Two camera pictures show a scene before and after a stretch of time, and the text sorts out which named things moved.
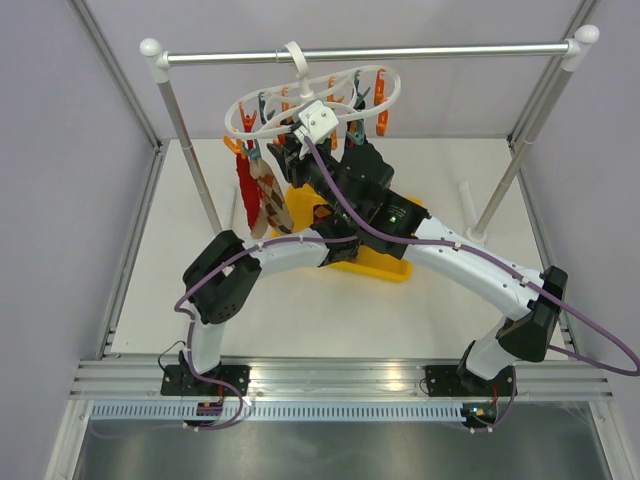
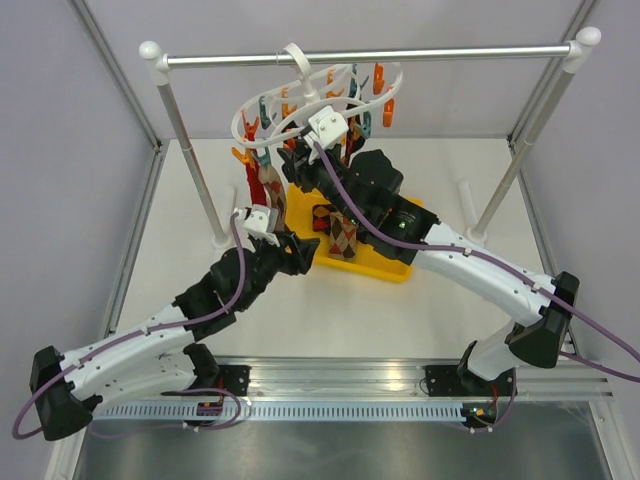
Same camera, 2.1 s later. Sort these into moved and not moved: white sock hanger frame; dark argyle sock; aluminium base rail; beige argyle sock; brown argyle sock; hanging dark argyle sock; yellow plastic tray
Moved: beige argyle sock; brown argyle sock
Not moved: aluminium base rail; dark argyle sock; hanging dark argyle sock; yellow plastic tray; white sock hanger frame
